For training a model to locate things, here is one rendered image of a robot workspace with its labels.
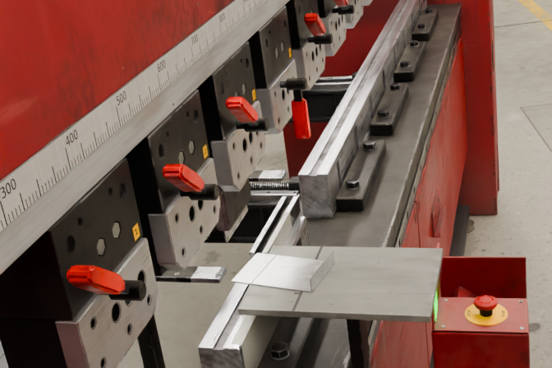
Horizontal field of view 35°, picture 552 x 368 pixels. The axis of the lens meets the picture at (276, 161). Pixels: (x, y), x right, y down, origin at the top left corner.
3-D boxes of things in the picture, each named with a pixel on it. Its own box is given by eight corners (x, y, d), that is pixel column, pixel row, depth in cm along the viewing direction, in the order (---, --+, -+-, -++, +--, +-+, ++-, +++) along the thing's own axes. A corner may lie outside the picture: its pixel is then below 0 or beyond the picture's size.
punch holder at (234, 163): (236, 197, 111) (215, 75, 104) (174, 198, 113) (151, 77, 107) (267, 152, 124) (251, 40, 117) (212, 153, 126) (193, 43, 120)
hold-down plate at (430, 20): (429, 41, 275) (428, 32, 274) (411, 42, 276) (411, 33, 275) (438, 17, 301) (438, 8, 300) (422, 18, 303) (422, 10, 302)
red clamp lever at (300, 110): (311, 140, 132) (304, 80, 128) (286, 140, 133) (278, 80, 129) (314, 135, 133) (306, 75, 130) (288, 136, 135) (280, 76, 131)
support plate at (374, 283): (430, 323, 112) (430, 316, 111) (238, 315, 119) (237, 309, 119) (443, 254, 127) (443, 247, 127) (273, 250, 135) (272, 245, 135)
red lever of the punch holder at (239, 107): (246, 93, 103) (269, 120, 112) (213, 94, 104) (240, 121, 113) (245, 108, 102) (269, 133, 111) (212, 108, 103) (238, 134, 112)
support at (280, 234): (269, 269, 134) (267, 252, 133) (264, 269, 134) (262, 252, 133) (292, 227, 146) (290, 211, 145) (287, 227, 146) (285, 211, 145)
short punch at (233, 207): (232, 243, 120) (222, 181, 116) (219, 243, 120) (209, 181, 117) (253, 211, 128) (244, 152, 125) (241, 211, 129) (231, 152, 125)
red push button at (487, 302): (498, 324, 146) (497, 305, 145) (474, 323, 147) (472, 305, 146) (498, 310, 150) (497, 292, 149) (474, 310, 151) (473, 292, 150)
